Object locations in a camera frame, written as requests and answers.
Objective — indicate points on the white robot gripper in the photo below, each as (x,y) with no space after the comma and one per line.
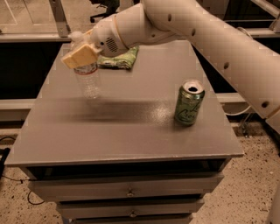
(107,37)

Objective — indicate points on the clear plastic water bottle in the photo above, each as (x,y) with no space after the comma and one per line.
(87,76)

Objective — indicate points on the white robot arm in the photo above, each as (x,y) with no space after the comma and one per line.
(252,69)

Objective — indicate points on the green chip bag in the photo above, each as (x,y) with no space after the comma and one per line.
(123,61)

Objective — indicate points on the green soda can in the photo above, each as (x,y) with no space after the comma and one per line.
(190,97)

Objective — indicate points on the grey drawer cabinet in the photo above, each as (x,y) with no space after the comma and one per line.
(130,130)

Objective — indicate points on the top grey drawer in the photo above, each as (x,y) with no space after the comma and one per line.
(126,187)

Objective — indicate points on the grey drawer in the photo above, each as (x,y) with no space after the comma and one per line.
(130,209)
(126,187)

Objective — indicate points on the middle grey drawer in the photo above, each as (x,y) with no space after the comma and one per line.
(130,209)

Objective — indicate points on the metal window rail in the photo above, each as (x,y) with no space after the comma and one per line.
(32,37)

